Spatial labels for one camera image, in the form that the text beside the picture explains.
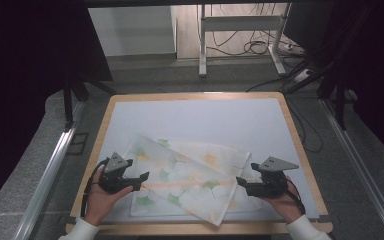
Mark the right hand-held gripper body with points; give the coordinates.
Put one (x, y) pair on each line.
(270, 185)

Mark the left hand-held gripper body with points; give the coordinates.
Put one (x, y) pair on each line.
(113, 181)

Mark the person's left hand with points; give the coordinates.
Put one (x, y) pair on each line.
(101, 200)

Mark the person's right hand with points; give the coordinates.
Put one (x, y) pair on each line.
(285, 205)

